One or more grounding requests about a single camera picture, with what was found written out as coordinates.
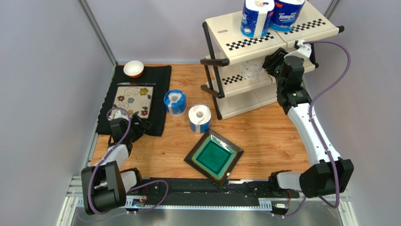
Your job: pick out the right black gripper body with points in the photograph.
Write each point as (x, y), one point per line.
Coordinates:
(272, 60)

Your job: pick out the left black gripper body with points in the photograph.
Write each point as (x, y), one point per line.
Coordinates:
(136, 132)

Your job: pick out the plain white paper roll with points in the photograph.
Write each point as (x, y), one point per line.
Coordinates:
(252, 70)

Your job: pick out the Tempo paper roll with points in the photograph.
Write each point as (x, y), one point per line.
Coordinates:
(285, 14)

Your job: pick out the dark blue roll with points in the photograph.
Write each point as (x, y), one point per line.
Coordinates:
(256, 15)

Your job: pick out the blue paper roll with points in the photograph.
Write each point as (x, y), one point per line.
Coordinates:
(175, 103)

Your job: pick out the blue banded roll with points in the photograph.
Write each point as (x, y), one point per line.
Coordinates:
(200, 118)

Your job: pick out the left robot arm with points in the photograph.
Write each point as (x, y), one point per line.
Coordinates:
(104, 185)

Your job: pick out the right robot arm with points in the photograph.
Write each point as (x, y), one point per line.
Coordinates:
(329, 173)

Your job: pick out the cream three-tier shelf rack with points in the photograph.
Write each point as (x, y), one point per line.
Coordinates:
(236, 81)

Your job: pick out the floral square plate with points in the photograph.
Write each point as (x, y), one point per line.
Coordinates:
(134, 99)

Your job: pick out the white and orange bowl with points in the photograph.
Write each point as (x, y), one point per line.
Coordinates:
(133, 69)

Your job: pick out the black fabric placemat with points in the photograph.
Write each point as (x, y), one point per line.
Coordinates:
(160, 76)

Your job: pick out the green square glazed plate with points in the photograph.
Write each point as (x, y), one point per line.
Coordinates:
(214, 156)

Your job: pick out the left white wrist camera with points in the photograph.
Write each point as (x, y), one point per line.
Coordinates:
(119, 114)

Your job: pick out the knife with dark handle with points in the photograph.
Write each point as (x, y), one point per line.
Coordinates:
(136, 84)

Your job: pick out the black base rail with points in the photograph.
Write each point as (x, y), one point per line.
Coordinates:
(203, 194)

